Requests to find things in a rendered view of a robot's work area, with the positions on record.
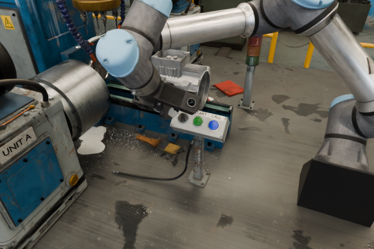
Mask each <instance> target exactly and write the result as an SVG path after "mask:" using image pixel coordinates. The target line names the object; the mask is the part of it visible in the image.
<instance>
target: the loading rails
mask: <svg viewBox="0 0 374 249"><path fill-rule="evenodd" d="M107 86H108V88H109V93H110V96H111V107H110V110H109V112H108V113H107V115H105V116H106V119H105V123H106V124H109V125H113V124H114V123H115V122H121V123H124V124H127V125H132V126H135V132H139V133H143V132H144V131H145V130H151V131H154V132H159V133H163V134H165V135H168V141H173V142H176V141H177V140H178V139H179V138H182V139H185V140H188V141H192V139H193V137H195V136H194V135H190V134H187V133H184V132H179V131H175V130H173V129H172V128H171V127H170V123H171V120H172V119H169V120H167V119H163V118H160V116H159V112H156V111H155V110H154V111H150V110H146V109H141V108H139V107H138V106H137V105H136V104H134V103H133V102H132V100H133V98H134V95H132V94H131V91H130V90H129V89H128V88H126V87H125V86H124V85H123V84H122V83H121V82H118V81H113V80H110V83H109V84H107ZM202 112H207V113H212V114H217V115H220V116H225V117H228V118H229V122H230V123H229V127H228V131H227V135H228V134H229V132H230V130H231V125H232V115H233V105H229V104H224V103H219V102H214V101H209V100H206V104H205V106H204V108H203V110H202ZM224 143H225V142H224ZM224 143H223V142H218V141H215V140H210V139H207V138H204V150H206V151H210V152H213V149H214V147H216V148H220V149H222V148H223V146H224Z"/></svg>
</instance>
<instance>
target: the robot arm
mask: <svg viewBox="0 0 374 249"><path fill-rule="evenodd" d="M172 7H173V3H172V1H171V0H134V1H133V3H132V5H131V7H130V9H129V11H128V13H127V15H126V17H125V19H124V21H123V23H122V25H121V27H120V29H113V30H111V31H108V32H107V33H106V34H105V35H104V36H103V37H101V38H100V39H99V41H98V43H97V46H96V56H97V59H98V61H99V62H100V63H101V64H102V66H103V67H104V68H105V69H106V70H107V71H108V73H109V74H110V75H112V76H114V77H115V78H116V79H118V80H119V81H120V82H121V83H122V84H123V85H124V86H125V87H126V88H128V89H129V90H130V91H131V94H132V95H134V98H133V100H132V102H133V103H134V104H136V105H137V106H138V107H139V108H141V109H146V110H150V111H154V110H155V111H156V112H159V116H160V118H163V119H167V120H169V119H172V118H174V117H175V116H176V115H177V114H178V113H179V111H182V112H185V113H187V114H190V115H193V114H195V113H196V112H197V111H198V108H199V105H200V101H201V98H200V97H199V96H197V95H195V94H193V93H190V92H187V91H185V90H183V89H180V88H177V87H176V86H174V84H173V83H170V82H166V83H165V82H164V81H162V79H161V77H160V74H159V72H158V70H157V69H156V68H155V66H154V65H153V64H152V62H151V61H150V60H149V58H150V56H151V54H152V53H153V52H158V51H164V50H167V49H173V48H178V47H183V46H189V45H192V44H198V43H204V42H209V41H214V40H218V39H223V38H229V37H235V36H241V37H243V38H248V37H254V36H260V35H264V34H270V33H275V32H279V31H281V30H284V29H286V28H288V27H290V28H291V29H292V30H293V31H294V32H295V34H296V35H302V36H306V37H307V38H308V39H309V41H310V42H311V43H312V44H313V45H314V47H315V48H316V50H317V51H318V52H319V53H320V55H321V56H322V57H323V58H324V60H325V61H326V62H327V63H328V64H329V66H330V67H331V68H332V69H333V71H334V72H335V73H336V75H337V76H338V77H339V78H340V80H341V81H342V82H343V83H344V84H345V86H346V87H347V88H348V89H349V91H350V92H351V93H352V94H346V95H343V96H339V97H337V98H335V99H334V100H333V101H332V103H331V107H330V109H329V111H328V114H329V115H328V121H327V127H326V132H325V136H324V141H323V143H322V145H321V147H320V149H319V150H318V152H317V154H316V155H315V157H314V158H315V159H319V160H323V161H327V162H331V163H335V164H338V165H343V166H347V167H351V168H355V169H358V170H363V171H367V172H369V171H370V168H369V165H368V159H367V155H366V144H367V139H368V138H374V61H373V60H372V58H371V57H370V56H369V54H368V53H367V52H366V51H365V49H364V48H363V47H362V45H361V44H360V43H359V41H358V40H357V38H356V37H355V36H354V35H353V33H352V32H351V31H350V29H349V28H348V27H347V26H346V24H345V23H344V21H343V20H342V19H341V18H340V16H339V15H338V14H337V8H338V2H337V0H252V1H250V2H245V3H241V4H239V5H238V6H237V8H231V9H224V10H219V11H212V12H206V13H199V14H192V15H187V16H181V17H174V18H169V15H170V12H171V10H172ZM136 100H137V101H136ZM139 105H142V106H139Z"/></svg>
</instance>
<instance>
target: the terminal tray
mask: <svg viewBox="0 0 374 249"><path fill-rule="evenodd" d="M155 56H156V57H155ZM177 59H179V60H177ZM151 62H152V64H153V65H154V66H155V68H156V69H157V70H158V72H159V74H160V75H161V74H162V75H165V76H168V77H170V76H171V77H174V78H176V77H177V78H180V77H181V71H182V70H183V68H184V66H185V65H186V64H188V63H190V52H187V53H186V52H185V51H178V50H174V49H167V50H164V51H158V52H157V53H156V54H154V55H153V56H152V57H151Z"/></svg>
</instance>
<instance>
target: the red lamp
mask: <svg viewBox="0 0 374 249"><path fill-rule="evenodd" d="M262 38H263V36H261V37H249V39H248V45H249V46H252V47H259V46H261V45H262Z"/></svg>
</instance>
